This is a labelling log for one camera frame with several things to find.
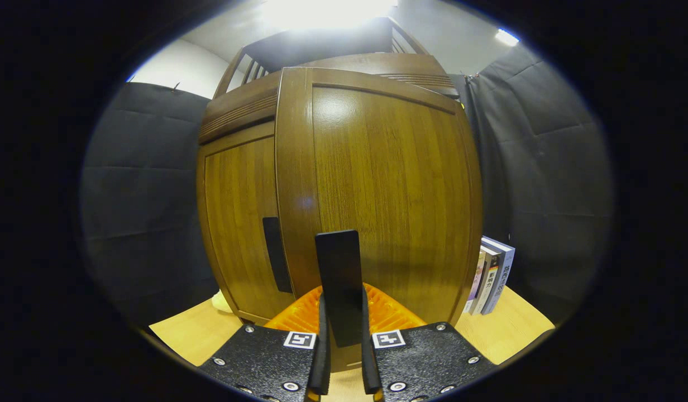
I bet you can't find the grey-blue book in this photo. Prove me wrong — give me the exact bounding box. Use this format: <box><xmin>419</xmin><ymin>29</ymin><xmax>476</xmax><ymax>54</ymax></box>
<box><xmin>481</xmin><ymin>236</ymin><xmax>515</xmax><ymax>315</ymax></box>

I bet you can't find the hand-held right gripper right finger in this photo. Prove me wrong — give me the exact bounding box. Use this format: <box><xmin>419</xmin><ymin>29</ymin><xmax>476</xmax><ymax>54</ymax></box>
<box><xmin>360</xmin><ymin>282</ymin><xmax>496</xmax><ymax>402</ymax></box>

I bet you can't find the wooden double-door shoe cabinet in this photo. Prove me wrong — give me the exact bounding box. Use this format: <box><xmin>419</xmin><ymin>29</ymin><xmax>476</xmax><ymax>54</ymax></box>
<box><xmin>196</xmin><ymin>17</ymin><xmax>484</xmax><ymax>372</ymax></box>

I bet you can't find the black backdrop cloth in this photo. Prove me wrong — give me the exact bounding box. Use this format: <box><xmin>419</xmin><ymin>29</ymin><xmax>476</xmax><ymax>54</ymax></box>
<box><xmin>80</xmin><ymin>83</ymin><xmax>219</xmax><ymax>327</ymax></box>
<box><xmin>453</xmin><ymin>45</ymin><xmax>615</xmax><ymax>324</ymax></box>

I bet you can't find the large ceiling light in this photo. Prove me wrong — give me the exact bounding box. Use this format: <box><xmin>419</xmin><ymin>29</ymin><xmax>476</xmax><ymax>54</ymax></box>
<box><xmin>260</xmin><ymin>0</ymin><xmax>398</xmax><ymax>31</ymax></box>

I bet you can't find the black door handle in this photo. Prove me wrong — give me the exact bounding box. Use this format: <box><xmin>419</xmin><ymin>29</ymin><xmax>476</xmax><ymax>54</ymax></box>
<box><xmin>262</xmin><ymin>217</ymin><xmax>293</xmax><ymax>294</ymax></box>
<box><xmin>315</xmin><ymin>229</ymin><xmax>364</xmax><ymax>348</ymax></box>

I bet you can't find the wooden shoe cabinet door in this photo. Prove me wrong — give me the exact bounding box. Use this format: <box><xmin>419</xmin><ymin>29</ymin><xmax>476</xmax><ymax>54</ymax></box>
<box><xmin>198</xmin><ymin>122</ymin><xmax>294</xmax><ymax>324</ymax></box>
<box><xmin>274</xmin><ymin>67</ymin><xmax>483</xmax><ymax>372</ymax></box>

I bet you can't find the black-spined book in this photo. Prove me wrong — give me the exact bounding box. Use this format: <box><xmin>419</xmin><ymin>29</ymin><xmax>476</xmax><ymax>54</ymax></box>
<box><xmin>471</xmin><ymin>246</ymin><xmax>502</xmax><ymax>316</ymax></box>

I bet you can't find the pale-spined book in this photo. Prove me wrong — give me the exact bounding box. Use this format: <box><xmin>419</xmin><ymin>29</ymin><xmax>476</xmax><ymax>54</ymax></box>
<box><xmin>464</xmin><ymin>250</ymin><xmax>487</xmax><ymax>314</ymax></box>

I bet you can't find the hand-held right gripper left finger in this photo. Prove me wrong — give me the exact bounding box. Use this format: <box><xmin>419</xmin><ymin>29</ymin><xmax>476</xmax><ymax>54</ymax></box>
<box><xmin>198</xmin><ymin>285</ymin><xmax>332</xmax><ymax>402</ymax></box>

